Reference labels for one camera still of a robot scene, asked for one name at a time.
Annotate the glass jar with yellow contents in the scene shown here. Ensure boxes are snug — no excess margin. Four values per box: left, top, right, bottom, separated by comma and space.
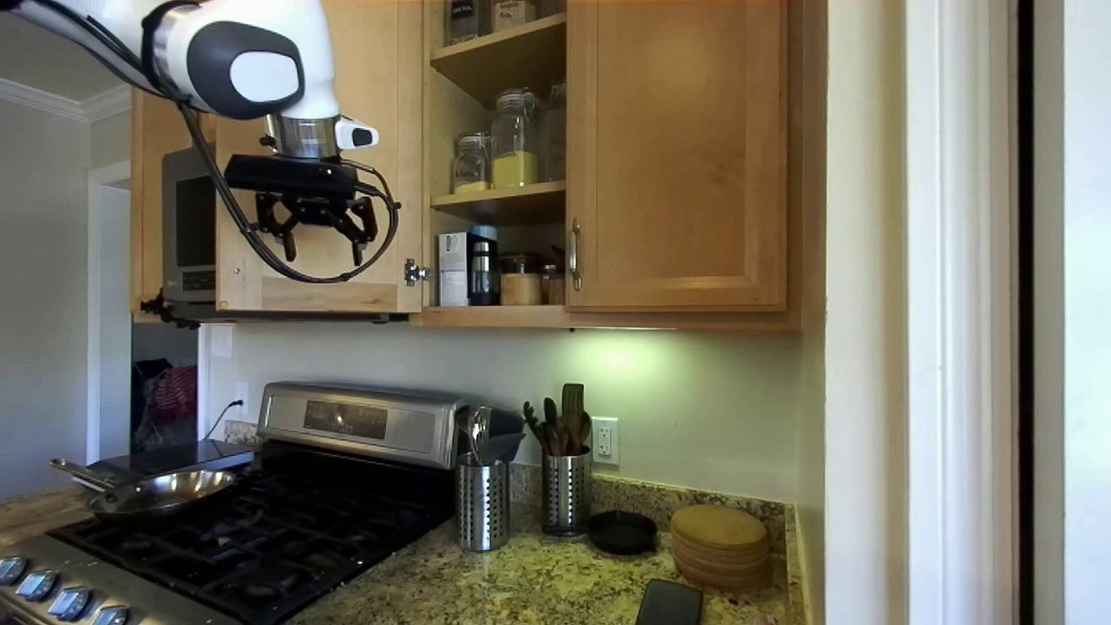
485, 87, 541, 195

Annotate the silver microwave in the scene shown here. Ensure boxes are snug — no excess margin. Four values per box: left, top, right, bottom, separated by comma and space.
156, 147, 223, 313

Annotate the wooden cylinder canister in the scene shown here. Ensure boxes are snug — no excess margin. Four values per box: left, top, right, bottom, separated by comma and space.
497, 271, 545, 308

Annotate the short glass storage jar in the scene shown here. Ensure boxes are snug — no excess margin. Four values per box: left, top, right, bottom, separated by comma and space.
448, 129, 493, 198

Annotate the stainless steel gas stove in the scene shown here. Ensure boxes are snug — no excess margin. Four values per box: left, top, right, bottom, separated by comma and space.
0, 378, 497, 625

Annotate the steel ladle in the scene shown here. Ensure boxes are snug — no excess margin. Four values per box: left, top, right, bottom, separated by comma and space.
457, 402, 497, 469

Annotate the small black bowl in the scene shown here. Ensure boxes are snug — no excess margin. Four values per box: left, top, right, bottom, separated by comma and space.
587, 507, 659, 556

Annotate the steel frying pan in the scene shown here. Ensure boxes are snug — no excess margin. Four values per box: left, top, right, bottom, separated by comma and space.
50, 456, 244, 521

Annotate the black smartphone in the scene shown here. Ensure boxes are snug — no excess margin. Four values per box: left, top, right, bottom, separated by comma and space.
633, 575, 707, 625

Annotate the round wooden board stack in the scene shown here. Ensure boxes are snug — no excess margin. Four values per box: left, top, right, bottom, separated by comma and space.
666, 501, 771, 597

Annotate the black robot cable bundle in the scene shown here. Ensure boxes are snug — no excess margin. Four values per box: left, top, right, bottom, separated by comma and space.
0, 0, 407, 288

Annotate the black power cord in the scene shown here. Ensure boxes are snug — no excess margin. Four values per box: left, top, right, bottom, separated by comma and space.
197, 397, 251, 447

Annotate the dark wooden fork utensil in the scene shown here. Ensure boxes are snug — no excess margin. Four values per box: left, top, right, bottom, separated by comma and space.
516, 397, 566, 460

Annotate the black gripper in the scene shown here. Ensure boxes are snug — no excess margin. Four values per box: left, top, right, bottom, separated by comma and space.
252, 188, 381, 271

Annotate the perforated steel utensil holder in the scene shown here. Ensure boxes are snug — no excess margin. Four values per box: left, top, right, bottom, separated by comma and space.
537, 447, 596, 540
453, 460, 516, 556

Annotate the light wooden cupboard carcass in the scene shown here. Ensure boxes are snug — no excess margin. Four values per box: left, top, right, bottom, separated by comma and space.
130, 0, 830, 341

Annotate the white door frame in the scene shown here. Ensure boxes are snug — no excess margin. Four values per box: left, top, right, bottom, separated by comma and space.
900, 0, 1111, 625

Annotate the white wall outlet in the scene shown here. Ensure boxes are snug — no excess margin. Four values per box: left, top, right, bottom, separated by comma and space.
587, 413, 622, 469

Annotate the dark wooden spatula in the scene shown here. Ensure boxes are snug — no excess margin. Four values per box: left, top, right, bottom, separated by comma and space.
558, 383, 590, 460

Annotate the black plastic spatula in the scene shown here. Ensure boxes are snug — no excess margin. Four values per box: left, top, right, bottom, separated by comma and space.
481, 406, 532, 466

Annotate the light wooden cupboard door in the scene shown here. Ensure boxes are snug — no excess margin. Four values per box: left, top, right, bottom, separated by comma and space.
563, 0, 796, 321
213, 0, 432, 321

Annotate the white carton box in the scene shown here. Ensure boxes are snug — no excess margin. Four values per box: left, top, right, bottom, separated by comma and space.
434, 227, 471, 308

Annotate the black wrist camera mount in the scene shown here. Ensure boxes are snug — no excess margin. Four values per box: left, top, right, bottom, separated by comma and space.
223, 152, 363, 198

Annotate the steel and black travel mug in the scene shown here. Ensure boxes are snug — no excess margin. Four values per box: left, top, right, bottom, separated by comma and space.
465, 224, 503, 308

